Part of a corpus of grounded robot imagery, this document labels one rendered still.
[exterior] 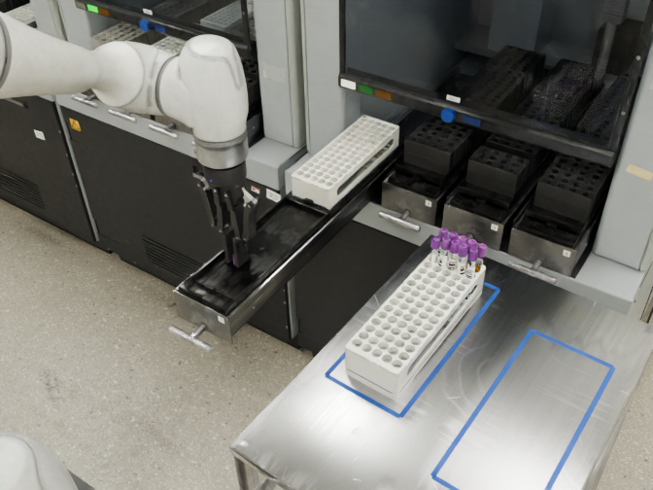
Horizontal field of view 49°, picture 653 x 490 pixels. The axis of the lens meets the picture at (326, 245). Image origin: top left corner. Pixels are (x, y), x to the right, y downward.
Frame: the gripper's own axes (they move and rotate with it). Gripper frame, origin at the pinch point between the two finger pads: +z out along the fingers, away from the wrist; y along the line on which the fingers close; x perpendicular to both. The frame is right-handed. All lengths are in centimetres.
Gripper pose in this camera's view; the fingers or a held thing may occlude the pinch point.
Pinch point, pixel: (235, 247)
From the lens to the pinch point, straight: 138.0
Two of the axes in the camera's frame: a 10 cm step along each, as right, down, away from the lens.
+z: 0.2, 7.6, 6.5
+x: -5.6, 5.4, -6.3
